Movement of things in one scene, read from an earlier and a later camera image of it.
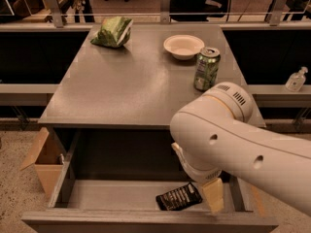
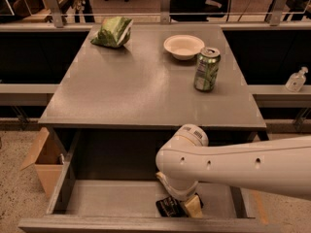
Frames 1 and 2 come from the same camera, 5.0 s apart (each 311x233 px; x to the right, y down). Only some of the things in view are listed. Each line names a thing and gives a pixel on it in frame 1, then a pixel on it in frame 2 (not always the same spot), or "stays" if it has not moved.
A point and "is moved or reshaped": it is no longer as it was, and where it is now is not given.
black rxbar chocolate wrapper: x=176 y=199 is moved or reshaped
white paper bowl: x=184 y=47 stays
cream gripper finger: x=180 y=152 to x=164 y=179
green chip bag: x=115 y=32 stays
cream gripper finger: x=214 y=194 to x=193 y=207
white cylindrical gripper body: x=204 y=173 to x=182 y=192
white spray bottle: x=295 y=81 stays
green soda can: x=206 y=69 stays
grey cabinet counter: x=137 y=84 stays
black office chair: x=197 y=3 stays
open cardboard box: x=48 y=158 stays
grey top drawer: x=111 y=180 stays
